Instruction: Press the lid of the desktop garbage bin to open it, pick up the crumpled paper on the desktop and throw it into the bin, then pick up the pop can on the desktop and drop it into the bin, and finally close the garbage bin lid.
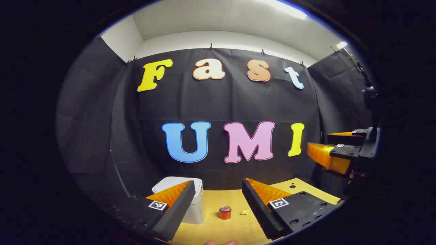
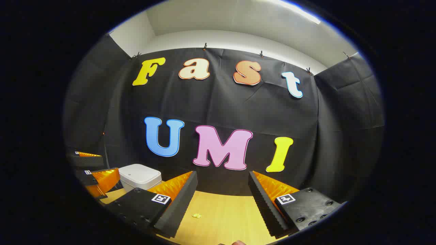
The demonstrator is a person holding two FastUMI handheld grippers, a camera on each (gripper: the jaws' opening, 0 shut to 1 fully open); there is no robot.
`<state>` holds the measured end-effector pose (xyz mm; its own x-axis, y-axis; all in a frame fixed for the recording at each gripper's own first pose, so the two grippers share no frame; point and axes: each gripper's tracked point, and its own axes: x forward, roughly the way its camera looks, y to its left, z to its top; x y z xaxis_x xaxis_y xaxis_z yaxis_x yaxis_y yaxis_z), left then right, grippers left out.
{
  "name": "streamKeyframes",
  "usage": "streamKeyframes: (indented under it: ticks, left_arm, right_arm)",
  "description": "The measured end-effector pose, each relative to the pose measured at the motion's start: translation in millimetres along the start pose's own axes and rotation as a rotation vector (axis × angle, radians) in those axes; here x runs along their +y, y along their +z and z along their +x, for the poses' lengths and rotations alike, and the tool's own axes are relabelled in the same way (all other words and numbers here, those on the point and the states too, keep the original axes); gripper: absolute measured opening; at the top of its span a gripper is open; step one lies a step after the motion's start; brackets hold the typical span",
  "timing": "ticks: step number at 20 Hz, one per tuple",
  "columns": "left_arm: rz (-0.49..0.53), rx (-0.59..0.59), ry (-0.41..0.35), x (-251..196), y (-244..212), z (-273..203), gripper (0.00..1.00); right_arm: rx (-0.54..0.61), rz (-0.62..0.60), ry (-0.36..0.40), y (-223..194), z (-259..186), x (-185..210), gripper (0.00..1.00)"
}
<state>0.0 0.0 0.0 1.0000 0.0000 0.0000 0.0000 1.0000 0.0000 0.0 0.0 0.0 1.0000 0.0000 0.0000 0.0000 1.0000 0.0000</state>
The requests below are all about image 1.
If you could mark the wooden desktop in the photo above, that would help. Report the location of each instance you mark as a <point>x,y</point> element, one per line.
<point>231,231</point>

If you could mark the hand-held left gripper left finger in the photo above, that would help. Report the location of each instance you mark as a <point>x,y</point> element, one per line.
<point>180,207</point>

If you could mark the black backdrop cloth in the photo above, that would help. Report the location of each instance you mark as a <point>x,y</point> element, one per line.
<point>204,102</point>

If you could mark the white desktop garbage bin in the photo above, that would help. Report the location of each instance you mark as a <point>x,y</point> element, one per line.
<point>163,183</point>

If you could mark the long ceiling light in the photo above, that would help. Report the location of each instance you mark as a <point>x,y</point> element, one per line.
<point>289,9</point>

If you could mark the red pop can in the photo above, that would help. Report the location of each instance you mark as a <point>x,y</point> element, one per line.
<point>225,213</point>

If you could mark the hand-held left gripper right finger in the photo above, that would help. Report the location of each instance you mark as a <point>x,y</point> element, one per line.
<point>255,207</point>

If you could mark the small ceiling light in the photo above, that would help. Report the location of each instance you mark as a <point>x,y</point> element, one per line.
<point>341,44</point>

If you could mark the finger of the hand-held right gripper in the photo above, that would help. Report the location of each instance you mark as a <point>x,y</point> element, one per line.
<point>323,154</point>
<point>344,139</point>

